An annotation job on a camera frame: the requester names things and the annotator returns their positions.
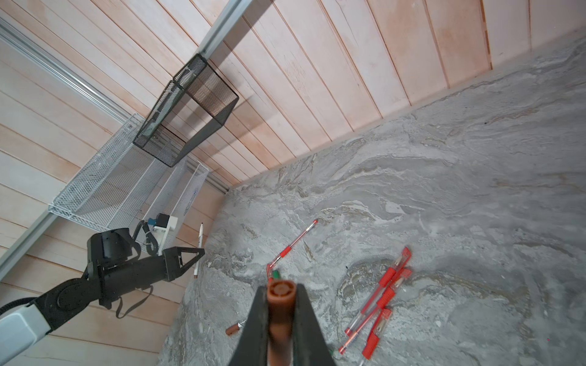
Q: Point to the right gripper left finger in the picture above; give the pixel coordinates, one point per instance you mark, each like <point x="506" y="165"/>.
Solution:
<point x="252" y="348"/>

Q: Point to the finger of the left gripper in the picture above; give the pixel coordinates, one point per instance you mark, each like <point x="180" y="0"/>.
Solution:
<point x="191" y="266"/>
<point x="188" y="253"/>

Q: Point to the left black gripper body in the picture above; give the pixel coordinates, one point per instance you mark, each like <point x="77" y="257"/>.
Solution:
<point x="174" y="263"/>

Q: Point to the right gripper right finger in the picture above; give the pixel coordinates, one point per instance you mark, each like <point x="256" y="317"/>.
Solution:
<point x="309" y="346"/>

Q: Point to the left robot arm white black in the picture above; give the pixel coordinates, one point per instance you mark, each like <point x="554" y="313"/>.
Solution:
<point x="115" y="268"/>

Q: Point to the red gel pen cluster three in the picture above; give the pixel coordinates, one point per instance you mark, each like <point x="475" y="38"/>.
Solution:
<point x="376" y="333"/>

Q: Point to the red gel pen short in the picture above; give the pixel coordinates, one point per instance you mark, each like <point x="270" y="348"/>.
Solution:
<point x="269" y="273"/>

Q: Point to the red gel pen cluster two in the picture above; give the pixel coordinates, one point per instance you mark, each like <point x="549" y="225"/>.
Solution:
<point x="374" y="309"/>

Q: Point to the red gel pen top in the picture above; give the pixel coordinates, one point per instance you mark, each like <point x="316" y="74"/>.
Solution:
<point x="290" y="246"/>

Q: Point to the red gel pen cluster one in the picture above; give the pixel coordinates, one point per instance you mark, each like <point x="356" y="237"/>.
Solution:
<point x="384" y="281"/>

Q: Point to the black mesh basket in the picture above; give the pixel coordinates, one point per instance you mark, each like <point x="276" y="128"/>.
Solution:
<point x="195" y="104"/>

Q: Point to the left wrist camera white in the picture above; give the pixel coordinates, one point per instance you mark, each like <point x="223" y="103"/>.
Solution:
<point x="163" y="228"/>

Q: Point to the white wire mesh shelf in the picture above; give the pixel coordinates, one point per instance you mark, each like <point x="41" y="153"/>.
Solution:
<point x="123" y="184"/>

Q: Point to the aluminium frame rail back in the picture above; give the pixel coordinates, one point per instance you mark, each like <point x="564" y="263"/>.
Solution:
<point x="227" y="19"/>

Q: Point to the aluminium frame rail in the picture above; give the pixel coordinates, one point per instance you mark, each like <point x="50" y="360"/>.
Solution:
<point x="48" y="133"/>
<point x="227" y="19"/>

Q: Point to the aluminium frame rail left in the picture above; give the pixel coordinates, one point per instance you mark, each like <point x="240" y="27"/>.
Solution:
<point x="48" y="133"/>

